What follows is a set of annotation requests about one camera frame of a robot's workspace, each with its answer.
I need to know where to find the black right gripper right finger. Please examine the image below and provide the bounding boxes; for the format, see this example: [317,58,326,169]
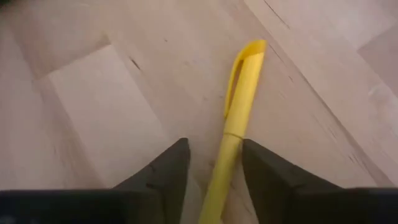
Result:
[241,138,398,224]

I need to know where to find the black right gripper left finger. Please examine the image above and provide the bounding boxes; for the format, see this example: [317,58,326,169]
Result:
[0,138,192,224]

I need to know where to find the yellow highlighter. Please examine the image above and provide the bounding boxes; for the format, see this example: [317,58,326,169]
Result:
[197,39,268,224]

